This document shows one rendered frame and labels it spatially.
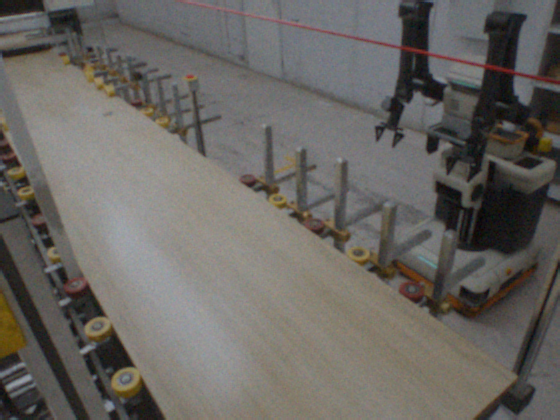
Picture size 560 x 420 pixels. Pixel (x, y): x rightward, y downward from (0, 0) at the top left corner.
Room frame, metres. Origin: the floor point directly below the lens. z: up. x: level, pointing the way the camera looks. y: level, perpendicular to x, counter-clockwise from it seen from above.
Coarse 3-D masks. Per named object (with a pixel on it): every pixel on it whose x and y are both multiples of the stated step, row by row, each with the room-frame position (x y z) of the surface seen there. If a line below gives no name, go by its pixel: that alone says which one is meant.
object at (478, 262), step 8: (480, 256) 1.34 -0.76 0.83; (472, 264) 1.30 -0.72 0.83; (480, 264) 1.31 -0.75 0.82; (456, 272) 1.26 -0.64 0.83; (464, 272) 1.26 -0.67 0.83; (472, 272) 1.28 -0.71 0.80; (456, 280) 1.23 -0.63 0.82; (448, 288) 1.21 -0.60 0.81; (416, 304) 1.12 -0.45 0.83; (424, 304) 1.13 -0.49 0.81
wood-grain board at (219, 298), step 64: (64, 128) 2.77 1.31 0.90; (128, 128) 2.69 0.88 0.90; (64, 192) 1.93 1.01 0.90; (128, 192) 1.89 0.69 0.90; (192, 192) 1.85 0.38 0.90; (128, 256) 1.39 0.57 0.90; (192, 256) 1.37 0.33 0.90; (256, 256) 1.34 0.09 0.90; (320, 256) 1.32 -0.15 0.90; (128, 320) 1.05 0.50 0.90; (192, 320) 1.04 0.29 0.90; (256, 320) 1.02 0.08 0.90; (320, 320) 1.00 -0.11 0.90; (384, 320) 0.99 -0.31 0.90; (192, 384) 0.80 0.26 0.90; (256, 384) 0.78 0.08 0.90; (320, 384) 0.77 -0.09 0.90; (384, 384) 0.76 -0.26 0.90; (448, 384) 0.74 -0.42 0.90; (512, 384) 0.74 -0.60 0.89
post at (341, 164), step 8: (336, 160) 1.55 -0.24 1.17; (344, 160) 1.54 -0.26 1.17; (336, 168) 1.55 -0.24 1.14; (344, 168) 1.53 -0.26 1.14; (336, 176) 1.54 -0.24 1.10; (344, 176) 1.53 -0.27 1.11; (336, 184) 1.54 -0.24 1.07; (344, 184) 1.54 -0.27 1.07; (336, 192) 1.54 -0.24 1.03; (344, 192) 1.54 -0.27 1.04; (336, 200) 1.54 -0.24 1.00; (344, 200) 1.54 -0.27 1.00; (336, 208) 1.54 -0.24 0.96; (344, 208) 1.54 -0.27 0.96; (336, 216) 1.54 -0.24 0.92; (344, 216) 1.54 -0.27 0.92; (336, 224) 1.54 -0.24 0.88; (344, 224) 1.54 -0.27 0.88; (336, 248) 1.54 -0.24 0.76; (344, 248) 1.54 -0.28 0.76
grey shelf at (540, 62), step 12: (552, 0) 3.11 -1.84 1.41; (552, 12) 3.10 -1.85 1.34; (552, 24) 3.16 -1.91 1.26; (552, 36) 3.20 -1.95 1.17; (540, 48) 3.12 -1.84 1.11; (552, 48) 3.23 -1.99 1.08; (540, 60) 3.10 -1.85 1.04; (552, 60) 3.26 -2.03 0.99; (540, 72) 3.18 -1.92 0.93; (540, 84) 3.06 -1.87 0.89; (552, 84) 3.02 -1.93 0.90; (528, 96) 3.11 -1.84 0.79; (540, 96) 3.24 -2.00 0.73; (552, 96) 3.35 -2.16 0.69; (540, 108) 3.27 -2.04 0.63; (552, 108) 3.36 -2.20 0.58; (540, 120) 3.30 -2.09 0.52; (552, 120) 3.28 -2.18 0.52; (552, 144) 2.91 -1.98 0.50; (552, 156) 3.27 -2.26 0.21; (552, 180) 3.01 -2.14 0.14; (552, 192) 2.84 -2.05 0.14
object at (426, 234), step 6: (420, 234) 1.52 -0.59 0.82; (426, 234) 1.52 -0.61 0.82; (408, 240) 1.49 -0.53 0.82; (414, 240) 1.49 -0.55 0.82; (420, 240) 1.50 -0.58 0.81; (426, 240) 1.52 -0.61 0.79; (396, 246) 1.46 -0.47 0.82; (402, 246) 1.45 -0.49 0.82; (408, 246) 1.45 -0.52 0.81; (414, 246) 1.48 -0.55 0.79; (396, 252) 1.42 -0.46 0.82; (402, 252) 1.44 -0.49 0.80; (366, 264) 1.35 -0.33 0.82; (372, 264) 1.35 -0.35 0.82; (372, 270) 1.34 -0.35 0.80
